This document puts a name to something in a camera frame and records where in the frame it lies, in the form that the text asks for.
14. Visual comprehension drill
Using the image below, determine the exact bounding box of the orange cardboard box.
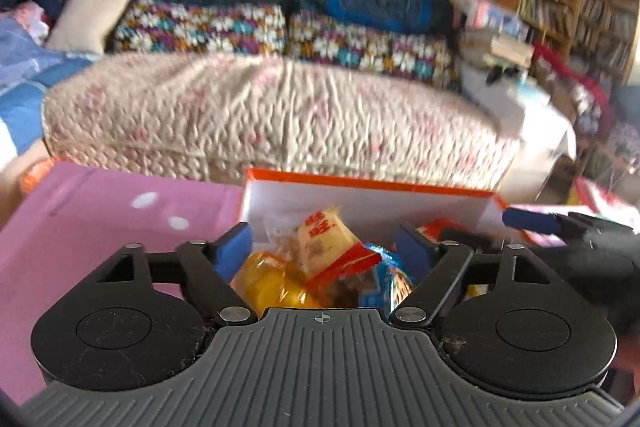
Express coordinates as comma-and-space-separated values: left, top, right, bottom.
232, 168, 541, 308

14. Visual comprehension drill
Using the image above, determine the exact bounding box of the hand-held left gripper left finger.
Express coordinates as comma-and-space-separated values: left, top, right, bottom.
92, 222, 257, 326

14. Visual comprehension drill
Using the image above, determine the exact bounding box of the blue cookie packet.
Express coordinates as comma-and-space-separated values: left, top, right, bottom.
357, 242, 416, 310

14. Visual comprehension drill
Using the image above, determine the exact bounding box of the white box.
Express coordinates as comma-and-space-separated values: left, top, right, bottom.
460, 62, 576, 158

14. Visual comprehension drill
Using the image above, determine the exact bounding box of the blue white striped blanket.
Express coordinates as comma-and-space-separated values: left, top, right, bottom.
0, 52, 101, 168

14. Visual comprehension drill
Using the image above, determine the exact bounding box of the beige quilted sofa cover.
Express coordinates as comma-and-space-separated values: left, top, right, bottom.
42, 52, 521, 195

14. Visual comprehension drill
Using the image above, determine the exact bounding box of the cream packet with red letters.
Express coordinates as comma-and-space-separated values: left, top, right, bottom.
295, 206, 383, 293

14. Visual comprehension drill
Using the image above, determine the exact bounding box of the floral crochet cushion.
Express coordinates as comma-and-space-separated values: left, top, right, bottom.
114, 0, 287, 56
287, 9, 458, 88

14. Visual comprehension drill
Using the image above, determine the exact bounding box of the stack of books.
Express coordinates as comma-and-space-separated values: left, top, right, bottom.
460, 27, 536, 68

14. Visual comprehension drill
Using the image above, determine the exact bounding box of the beige pillow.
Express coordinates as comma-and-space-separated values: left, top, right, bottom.
45, 0, 141, 54

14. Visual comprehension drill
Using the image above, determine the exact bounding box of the yellow bread packet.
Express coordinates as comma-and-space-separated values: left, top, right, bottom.
235, 251, 321, 310

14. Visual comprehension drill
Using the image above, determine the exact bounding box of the pink table cloth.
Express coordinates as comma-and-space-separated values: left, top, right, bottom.
0, 162, 568, 408

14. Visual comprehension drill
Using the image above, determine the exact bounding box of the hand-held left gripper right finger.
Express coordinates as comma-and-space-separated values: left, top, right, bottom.
390, 222, 568, 328

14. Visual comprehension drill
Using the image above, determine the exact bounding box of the red cloth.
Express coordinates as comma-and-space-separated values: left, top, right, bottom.
532, 44, 606, 118

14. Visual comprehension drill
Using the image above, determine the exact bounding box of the lilac cloth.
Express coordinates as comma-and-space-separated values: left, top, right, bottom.
0, 4, 66, 72

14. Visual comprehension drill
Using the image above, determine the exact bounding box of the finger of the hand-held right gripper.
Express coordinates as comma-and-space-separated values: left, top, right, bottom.
502, 206, 601, 238

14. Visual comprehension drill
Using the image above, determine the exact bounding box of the red cracker packet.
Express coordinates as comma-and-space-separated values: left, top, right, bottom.
417, 217, 468, 244

